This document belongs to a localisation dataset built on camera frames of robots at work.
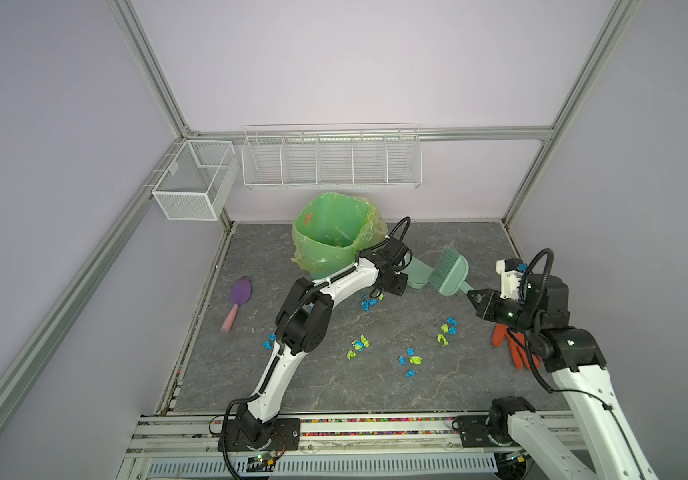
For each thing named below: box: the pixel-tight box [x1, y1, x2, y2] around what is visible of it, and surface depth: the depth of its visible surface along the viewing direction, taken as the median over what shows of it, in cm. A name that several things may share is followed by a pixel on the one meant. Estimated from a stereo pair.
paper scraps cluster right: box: [437, 317, 459, 346], surface depth 93 cm
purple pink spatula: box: [220, 276, 253, 333], surface depth 103 cm
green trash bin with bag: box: [292, 192, 388, 281], surface depth 93 cm
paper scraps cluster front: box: [398, 347, 423, 378], surface depth 87 cm
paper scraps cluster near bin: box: [360, 293, 385, 313], surface depth 98 cm
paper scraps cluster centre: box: [347, 334, 371, 361], surface depth 90 cm
